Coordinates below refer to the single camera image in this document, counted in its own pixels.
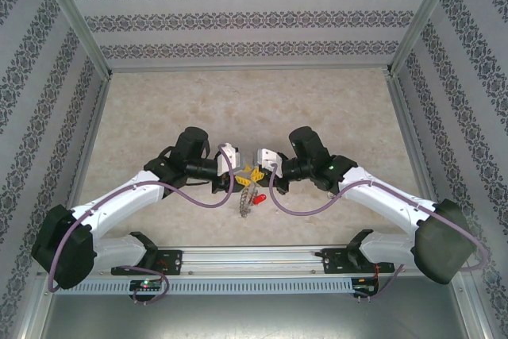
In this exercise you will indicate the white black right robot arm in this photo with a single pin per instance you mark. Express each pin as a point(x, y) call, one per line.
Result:
point(389, 200)

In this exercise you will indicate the red plastic key tag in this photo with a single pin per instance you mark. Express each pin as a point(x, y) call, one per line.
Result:
point(260, 198)

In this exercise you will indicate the aluminium frame post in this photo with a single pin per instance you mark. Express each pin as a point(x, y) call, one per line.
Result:
point(425, 13)
point(75, 13)

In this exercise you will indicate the aluminium side rail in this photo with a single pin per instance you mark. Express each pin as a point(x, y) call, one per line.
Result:
point(87, 156)
point(414, 156)

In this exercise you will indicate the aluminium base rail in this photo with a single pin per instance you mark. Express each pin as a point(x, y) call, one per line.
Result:
point(254, 259)

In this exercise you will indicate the silver keyring disc with rings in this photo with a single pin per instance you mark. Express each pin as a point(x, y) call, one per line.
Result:
point(246, 202)

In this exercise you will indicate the small circuit board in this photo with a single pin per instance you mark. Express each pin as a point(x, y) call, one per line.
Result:
point(145, 284)
point(365, 288)

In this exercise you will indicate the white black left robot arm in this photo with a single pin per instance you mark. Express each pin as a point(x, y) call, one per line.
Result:
point(119, 200)

